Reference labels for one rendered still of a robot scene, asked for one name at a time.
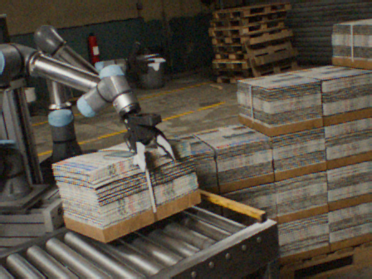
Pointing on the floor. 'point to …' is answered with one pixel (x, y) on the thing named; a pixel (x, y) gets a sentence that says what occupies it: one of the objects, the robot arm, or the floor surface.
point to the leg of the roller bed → (270, 270)
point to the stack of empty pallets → (242, 70)
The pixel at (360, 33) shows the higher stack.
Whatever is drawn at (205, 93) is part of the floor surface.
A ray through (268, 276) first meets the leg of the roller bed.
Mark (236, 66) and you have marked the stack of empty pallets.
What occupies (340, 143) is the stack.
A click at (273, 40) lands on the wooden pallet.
